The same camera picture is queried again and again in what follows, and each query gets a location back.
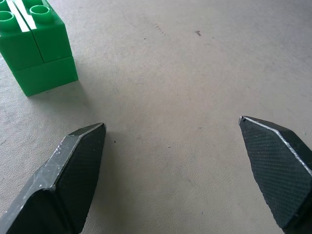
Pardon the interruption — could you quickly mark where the green toy brick stack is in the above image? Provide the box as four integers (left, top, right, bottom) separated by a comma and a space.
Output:
0, 0, 79, 97

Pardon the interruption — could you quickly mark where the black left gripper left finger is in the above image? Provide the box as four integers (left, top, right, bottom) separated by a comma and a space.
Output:
0, 122, 107, 234

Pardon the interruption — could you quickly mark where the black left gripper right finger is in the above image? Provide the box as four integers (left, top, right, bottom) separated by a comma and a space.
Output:
238, 116, 312, 234

